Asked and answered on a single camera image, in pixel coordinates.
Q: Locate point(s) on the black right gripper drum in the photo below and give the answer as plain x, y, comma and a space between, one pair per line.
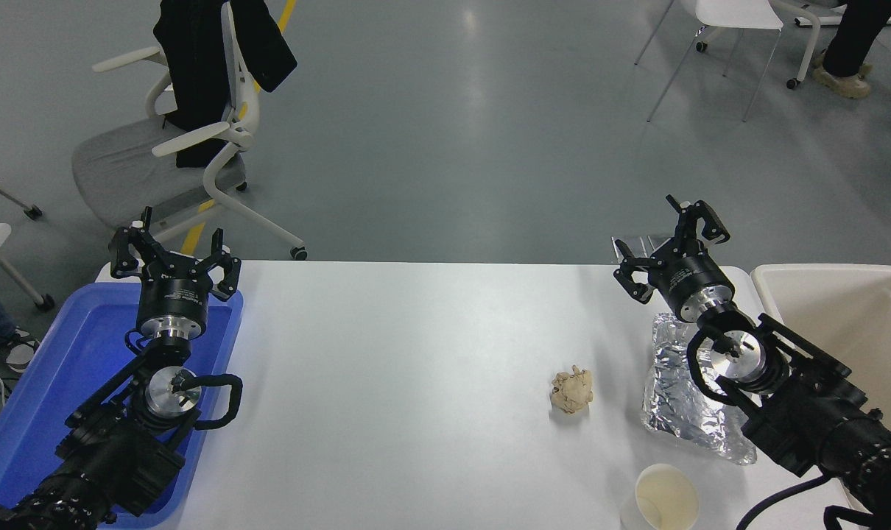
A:
692, 283

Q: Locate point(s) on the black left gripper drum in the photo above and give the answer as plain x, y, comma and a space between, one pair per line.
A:
173, 291

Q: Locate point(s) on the white paper cup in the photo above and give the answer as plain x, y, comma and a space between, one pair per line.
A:
666, 500

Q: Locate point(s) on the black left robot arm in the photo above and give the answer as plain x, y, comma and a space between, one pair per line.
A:
114, 449

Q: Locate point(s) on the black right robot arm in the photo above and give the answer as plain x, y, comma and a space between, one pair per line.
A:
806, 419

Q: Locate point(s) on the silver floor plate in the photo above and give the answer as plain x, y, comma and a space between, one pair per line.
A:
659, 241
641, 244

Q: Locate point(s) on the grey white office chair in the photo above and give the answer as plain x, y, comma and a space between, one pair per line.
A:
129, 169

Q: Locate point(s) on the crumpled tan paper ball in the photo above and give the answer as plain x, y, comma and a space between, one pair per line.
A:
572, 390

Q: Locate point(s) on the blue plastic tray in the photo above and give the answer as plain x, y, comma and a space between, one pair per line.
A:
48, 353

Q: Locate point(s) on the large pale plastic bin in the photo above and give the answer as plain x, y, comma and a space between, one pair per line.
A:
858, 309

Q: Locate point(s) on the black jacket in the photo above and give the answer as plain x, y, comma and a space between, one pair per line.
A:
195, 66

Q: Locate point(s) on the white chair base with caster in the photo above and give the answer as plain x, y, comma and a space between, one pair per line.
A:
805, 51

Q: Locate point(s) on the white chair with metal legs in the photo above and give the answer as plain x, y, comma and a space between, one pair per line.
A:
733, 13

